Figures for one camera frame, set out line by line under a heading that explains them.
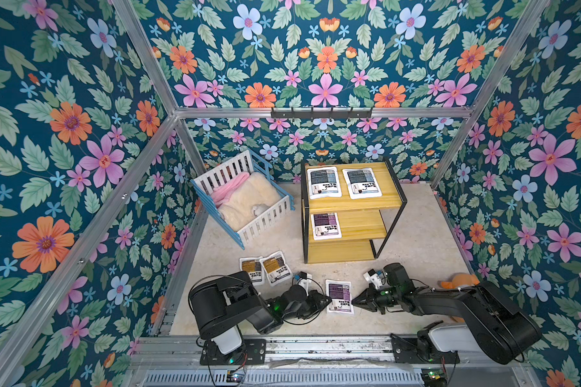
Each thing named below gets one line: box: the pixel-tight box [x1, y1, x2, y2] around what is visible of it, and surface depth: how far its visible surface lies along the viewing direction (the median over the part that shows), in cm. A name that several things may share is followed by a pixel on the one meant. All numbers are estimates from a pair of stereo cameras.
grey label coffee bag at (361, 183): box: [342, 167, 383, 200], surface depth 73 cm
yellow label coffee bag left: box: [238, 256, 265, 287], surface depth 92 cm
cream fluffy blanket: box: [217, 171, 285, 232], surface depth 104 cm
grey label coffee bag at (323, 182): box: [306, 166, 343, 200], surface depth 74 cm
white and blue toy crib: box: [191, 149, 296, 250], surface depth 103 cm
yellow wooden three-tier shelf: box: [300, 156, 408, 264], surface depth 76 cm
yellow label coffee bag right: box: [259, 249, 294, 287], surface depth 92 cm
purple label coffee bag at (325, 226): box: [310, 212, 343, 241], surface depth 84 cm
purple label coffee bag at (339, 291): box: [325, 278, 355, 315], surface depth 86 cm
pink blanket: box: [212, 171, 251, 208], surface depth 107 cm
